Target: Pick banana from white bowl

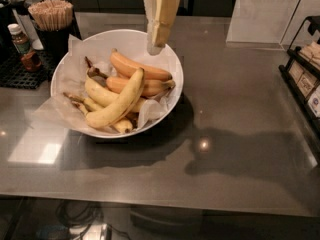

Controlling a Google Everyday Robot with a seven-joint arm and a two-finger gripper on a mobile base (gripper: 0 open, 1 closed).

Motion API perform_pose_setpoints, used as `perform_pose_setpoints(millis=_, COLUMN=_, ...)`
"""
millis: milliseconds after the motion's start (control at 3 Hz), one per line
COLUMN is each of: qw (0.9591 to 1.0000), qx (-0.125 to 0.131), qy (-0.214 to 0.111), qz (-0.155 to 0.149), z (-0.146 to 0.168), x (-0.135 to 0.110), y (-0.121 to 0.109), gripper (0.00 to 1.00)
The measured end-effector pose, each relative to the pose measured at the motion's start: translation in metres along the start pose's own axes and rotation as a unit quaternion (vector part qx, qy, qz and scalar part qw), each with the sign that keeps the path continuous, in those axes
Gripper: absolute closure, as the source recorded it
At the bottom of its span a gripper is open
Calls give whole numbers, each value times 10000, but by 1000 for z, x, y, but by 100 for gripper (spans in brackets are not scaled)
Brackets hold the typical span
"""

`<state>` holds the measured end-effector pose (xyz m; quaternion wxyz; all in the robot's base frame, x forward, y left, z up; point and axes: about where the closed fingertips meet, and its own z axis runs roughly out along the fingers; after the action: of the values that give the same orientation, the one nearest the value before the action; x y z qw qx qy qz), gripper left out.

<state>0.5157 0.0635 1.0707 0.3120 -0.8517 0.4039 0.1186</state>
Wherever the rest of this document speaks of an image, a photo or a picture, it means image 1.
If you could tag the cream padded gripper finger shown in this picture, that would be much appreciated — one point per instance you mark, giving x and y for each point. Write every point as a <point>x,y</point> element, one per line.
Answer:
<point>160,16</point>

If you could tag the large yellow front banana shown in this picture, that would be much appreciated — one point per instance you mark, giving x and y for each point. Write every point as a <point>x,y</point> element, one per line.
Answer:
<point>122,105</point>

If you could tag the orange top banana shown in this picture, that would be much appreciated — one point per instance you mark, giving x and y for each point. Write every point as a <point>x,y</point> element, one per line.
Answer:
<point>126,67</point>

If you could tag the orange banana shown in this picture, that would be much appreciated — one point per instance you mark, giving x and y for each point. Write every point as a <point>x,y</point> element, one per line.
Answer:
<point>151,87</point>
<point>126,67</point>

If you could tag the orange middle banana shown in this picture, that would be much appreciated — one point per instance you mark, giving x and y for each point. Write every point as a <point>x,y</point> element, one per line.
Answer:
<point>151,87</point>

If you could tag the white round bowl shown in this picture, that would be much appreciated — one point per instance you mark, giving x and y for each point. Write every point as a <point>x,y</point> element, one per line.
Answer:
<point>140,42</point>

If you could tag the yellow middle banana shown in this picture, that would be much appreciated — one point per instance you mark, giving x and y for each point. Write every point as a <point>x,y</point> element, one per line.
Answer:
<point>98,93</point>

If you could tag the yellow small bottom banana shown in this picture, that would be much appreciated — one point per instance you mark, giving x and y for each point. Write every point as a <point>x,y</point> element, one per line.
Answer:
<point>86,105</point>

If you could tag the wooden stir sticks bundle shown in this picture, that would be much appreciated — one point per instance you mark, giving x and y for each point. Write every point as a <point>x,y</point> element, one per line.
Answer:
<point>52,15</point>

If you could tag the black stick holder cup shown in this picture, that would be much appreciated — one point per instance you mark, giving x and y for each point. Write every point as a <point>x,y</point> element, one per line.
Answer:
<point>55,42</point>

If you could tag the white paper liner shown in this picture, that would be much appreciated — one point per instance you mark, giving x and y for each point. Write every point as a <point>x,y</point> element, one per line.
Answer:
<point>63,110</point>

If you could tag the dark lidded jar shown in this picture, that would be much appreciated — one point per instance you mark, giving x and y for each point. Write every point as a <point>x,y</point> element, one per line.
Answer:
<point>20,7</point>

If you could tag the small brown sauce bottle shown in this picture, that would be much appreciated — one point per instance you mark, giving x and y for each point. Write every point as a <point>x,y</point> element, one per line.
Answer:
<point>19,38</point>

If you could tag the black grid mat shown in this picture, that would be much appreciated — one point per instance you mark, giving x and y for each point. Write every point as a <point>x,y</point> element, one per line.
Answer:
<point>14,75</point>

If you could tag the black wire condiment rack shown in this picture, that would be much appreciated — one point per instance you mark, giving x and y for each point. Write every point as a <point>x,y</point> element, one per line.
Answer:
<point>302,73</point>

